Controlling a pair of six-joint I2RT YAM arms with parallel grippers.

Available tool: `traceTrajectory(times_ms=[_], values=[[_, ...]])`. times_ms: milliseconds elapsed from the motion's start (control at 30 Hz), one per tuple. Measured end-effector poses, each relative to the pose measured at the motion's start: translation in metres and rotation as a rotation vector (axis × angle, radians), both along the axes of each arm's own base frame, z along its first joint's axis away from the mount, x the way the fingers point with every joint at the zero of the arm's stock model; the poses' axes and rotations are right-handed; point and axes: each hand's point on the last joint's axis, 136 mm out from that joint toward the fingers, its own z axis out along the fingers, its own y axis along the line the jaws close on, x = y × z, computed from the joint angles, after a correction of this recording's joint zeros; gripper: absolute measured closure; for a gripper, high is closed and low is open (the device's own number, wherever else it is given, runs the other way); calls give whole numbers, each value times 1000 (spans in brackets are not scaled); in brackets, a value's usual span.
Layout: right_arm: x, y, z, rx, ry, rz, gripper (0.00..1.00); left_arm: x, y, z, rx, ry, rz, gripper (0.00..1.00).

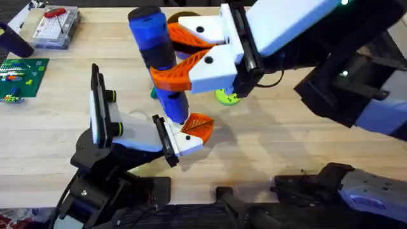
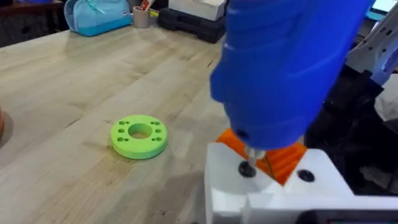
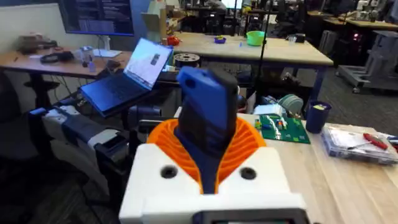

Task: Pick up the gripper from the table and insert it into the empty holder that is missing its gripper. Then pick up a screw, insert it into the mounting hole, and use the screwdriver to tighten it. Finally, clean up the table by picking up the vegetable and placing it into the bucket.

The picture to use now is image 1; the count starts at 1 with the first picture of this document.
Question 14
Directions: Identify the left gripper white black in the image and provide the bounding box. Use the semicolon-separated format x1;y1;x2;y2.
70;103;214;174

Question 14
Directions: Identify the blue electric screwdriver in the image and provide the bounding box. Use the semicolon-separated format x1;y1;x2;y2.
128;5;191;125

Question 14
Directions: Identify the green disc with holes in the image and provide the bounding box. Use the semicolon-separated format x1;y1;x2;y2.
215;88;242;107

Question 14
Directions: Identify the dark round tub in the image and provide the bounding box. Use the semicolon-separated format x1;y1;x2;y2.
167;11;204;61

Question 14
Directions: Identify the left wrist upright black plate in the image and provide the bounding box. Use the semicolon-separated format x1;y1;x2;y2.
90;63;111;149

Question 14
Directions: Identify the clear box with red tool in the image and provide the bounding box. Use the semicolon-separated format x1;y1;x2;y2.
31;5;81;51

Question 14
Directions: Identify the green board with toy blocks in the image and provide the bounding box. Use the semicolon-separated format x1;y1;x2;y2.
0;58;50;104

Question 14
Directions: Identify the white flat object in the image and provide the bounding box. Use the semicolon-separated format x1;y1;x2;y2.
8;0;46;34

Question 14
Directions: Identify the dark purple cylinder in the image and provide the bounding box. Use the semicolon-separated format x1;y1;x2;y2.
0;22;36;59

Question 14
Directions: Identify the black cable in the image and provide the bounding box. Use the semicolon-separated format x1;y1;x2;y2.
255;69;284;89

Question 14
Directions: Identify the black rail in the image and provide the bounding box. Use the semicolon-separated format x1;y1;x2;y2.
111;186;407;229

